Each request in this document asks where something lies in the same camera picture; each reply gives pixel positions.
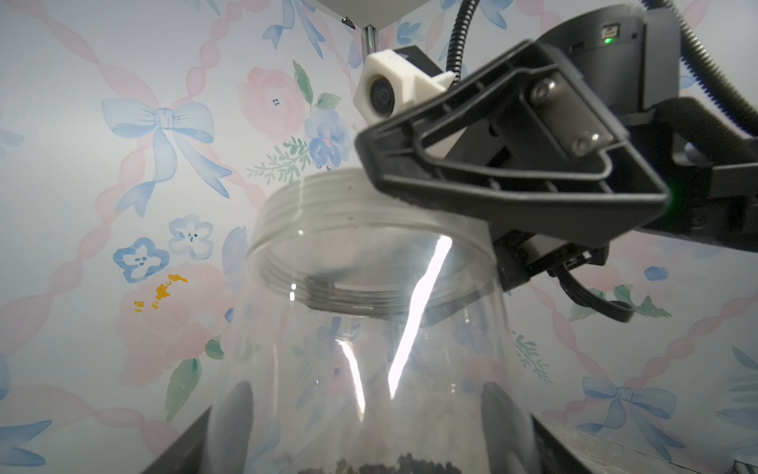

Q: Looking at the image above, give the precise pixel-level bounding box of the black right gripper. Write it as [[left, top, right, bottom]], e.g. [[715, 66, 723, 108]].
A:
[[355, 41, 670, 292]]

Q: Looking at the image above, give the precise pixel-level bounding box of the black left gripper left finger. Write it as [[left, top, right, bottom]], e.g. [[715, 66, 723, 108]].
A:
[[142, 408, 211, 474]]

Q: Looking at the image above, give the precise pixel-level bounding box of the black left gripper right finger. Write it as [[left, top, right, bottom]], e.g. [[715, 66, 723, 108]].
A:
[[532, 415, 694, 474]]

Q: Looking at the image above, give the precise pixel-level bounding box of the translucent plastic container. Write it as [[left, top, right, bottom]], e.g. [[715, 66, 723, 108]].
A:
[[201, 169, 542, 473]]

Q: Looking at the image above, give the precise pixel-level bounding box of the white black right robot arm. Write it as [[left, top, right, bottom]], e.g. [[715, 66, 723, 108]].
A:
[[355, 1, 757, 290]]

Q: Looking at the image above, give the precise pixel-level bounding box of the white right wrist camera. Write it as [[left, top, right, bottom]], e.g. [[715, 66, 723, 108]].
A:
[[353, 45, 455, 126]]

